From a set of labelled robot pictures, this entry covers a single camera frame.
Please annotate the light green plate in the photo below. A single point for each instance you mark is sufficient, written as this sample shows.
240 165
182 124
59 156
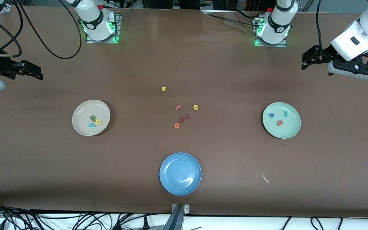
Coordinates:
291 127

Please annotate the beige brown plate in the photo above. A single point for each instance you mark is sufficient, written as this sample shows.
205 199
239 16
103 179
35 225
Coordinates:
85 111

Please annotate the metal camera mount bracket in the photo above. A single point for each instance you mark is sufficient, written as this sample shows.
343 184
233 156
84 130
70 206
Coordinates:
180 208

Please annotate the teal foam letter y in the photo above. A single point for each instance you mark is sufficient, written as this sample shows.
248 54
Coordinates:
91 125

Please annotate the green foam letter p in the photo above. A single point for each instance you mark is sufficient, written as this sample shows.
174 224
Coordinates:
92 118

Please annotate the blue plate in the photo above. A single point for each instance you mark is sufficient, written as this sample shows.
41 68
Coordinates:
180 173

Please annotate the small white paper scrap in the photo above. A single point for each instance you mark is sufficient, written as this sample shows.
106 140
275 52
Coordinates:
264 178

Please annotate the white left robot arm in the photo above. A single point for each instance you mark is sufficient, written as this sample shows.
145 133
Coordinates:
273 36

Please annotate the brown table cover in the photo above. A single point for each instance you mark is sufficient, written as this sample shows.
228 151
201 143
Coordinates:
184 57

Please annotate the aluminium frame corner profile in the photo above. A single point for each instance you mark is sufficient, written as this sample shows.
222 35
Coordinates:
6 8

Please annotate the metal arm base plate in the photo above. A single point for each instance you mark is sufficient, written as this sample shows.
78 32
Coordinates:
102 41
272 45

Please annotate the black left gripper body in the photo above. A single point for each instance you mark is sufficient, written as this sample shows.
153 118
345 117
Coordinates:
325 54

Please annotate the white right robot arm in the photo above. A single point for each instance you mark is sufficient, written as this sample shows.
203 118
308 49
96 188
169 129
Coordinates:
91 12

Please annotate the pink foam letter g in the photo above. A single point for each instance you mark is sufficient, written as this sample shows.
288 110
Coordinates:
279 123

